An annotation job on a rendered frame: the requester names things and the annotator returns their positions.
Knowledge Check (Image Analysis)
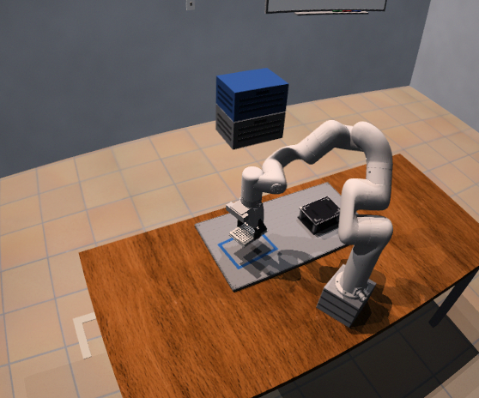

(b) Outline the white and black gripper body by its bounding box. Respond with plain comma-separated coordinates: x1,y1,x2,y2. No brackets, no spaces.
246,205,264,228

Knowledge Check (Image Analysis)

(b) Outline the blue rectangular tape outline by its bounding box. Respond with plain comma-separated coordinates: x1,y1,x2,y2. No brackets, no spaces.
218,235,278,269

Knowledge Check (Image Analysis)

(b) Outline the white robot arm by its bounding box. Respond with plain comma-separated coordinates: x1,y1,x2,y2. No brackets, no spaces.
226,120,393,302

